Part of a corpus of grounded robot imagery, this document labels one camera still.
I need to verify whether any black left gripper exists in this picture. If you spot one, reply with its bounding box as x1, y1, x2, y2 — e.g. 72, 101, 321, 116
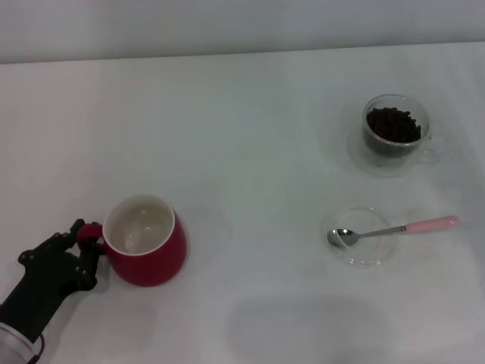
0, 218, 101, 337

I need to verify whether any red ceramic mug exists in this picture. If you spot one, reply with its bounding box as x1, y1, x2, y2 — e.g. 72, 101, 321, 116
77, 193, 188, 288

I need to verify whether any pink handled metal spoon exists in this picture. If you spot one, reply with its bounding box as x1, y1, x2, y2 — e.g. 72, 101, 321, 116
327, 215, 461, 249

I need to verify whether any coffee bean pile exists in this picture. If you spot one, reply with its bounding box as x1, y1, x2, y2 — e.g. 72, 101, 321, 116
365, 106, 422, 156

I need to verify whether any clear glass cup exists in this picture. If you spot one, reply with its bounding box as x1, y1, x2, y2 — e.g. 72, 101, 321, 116
362, 94, 446, 168

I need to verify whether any small clear glass dish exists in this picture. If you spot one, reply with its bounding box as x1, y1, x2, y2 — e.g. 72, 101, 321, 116
321, 206, 401, 271

